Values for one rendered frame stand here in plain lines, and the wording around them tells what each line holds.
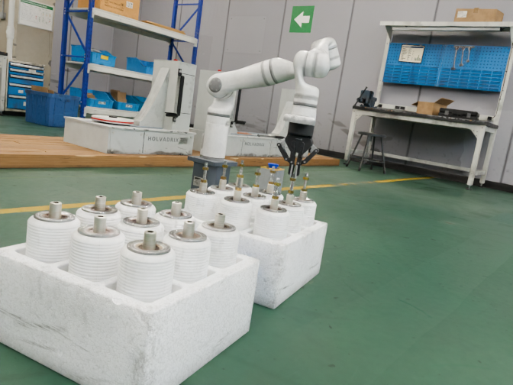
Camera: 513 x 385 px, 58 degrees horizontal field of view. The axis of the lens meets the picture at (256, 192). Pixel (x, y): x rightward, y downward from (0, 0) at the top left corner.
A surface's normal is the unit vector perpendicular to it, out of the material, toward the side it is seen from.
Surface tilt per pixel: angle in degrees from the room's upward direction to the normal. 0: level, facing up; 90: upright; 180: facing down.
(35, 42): 90
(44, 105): 92
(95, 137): 90
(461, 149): 90
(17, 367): 0
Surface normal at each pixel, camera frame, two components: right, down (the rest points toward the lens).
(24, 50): 0.78, 0.22
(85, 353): -0.45, 0.09
